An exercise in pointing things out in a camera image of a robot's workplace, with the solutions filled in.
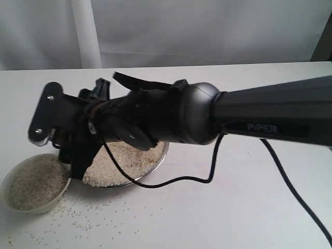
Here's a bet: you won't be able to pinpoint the spilled rice grains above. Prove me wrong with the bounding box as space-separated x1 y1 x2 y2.
12 191 164 248

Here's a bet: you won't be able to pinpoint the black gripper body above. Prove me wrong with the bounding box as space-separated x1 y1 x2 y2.
92 82 187 150

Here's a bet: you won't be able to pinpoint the rice in white bowl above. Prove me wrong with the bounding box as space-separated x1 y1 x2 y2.
8 155 68 211

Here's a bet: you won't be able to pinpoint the white backdrop curtain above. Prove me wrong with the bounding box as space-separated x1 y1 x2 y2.
1 1 331 70

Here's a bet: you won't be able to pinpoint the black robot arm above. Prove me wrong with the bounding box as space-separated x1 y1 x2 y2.
59 72 331 179

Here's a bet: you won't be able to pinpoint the brown wooden cup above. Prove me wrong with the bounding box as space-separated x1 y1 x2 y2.
86 102 104 121

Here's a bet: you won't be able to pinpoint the round steel tray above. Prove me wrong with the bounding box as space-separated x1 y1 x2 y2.
77 140 170 189

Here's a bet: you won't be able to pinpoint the rice in steel tray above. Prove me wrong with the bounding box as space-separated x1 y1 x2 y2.
82 141 166 187

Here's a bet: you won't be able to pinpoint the white ceramic bowl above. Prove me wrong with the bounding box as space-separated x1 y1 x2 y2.
1 153 72 215

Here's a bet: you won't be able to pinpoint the black cable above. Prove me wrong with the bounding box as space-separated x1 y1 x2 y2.
102 71 332 249

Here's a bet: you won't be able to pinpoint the dark post at right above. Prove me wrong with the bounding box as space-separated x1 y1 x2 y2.
310 15 332 62

